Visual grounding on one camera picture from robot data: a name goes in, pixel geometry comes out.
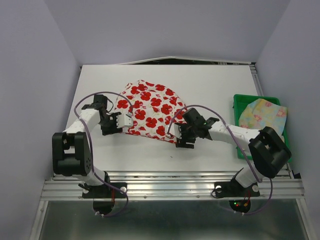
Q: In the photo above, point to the pastel floral skirt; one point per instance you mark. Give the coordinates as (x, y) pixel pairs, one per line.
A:
(262, 113)

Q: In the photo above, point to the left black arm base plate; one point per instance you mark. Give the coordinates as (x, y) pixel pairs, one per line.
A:
(100, 192)

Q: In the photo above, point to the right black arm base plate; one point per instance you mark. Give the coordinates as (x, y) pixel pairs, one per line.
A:
(232, 189)

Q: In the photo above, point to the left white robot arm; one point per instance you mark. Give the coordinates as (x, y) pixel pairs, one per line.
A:
(72, 149)

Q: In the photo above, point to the aluminium rail frame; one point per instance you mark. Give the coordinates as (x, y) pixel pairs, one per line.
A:
(171, 186)

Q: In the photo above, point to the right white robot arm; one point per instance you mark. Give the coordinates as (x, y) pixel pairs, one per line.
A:
(268, 151)

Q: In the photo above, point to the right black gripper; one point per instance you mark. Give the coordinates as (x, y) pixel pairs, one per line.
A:
(181, 143)

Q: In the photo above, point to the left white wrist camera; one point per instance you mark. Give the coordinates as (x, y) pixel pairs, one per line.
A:
(124, 121)

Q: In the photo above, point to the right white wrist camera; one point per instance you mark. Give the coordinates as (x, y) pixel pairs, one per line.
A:
(174, 131)

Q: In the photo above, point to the red poppy print skirt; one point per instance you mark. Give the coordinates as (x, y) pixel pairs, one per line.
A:
(152, 106)

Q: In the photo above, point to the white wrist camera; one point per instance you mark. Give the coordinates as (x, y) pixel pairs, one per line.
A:
(174, 131)
(124, 121)

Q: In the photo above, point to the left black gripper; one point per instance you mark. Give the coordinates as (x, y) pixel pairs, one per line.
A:
(113, 129)

